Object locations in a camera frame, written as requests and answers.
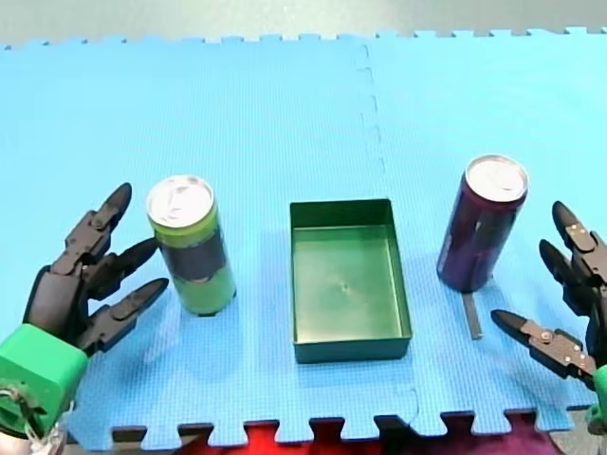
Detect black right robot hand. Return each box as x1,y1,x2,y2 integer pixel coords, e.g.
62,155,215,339
489,200,607,392

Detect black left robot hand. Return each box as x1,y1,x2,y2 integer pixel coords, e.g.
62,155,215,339
22,182,170,357

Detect dark purple drink can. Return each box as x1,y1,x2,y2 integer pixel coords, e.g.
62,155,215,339
435,153,530,294

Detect green drink can dark band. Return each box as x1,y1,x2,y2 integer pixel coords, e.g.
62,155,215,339
145,173,238,318

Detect shallow green tray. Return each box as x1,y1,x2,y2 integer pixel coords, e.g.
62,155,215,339
288,198,413,365

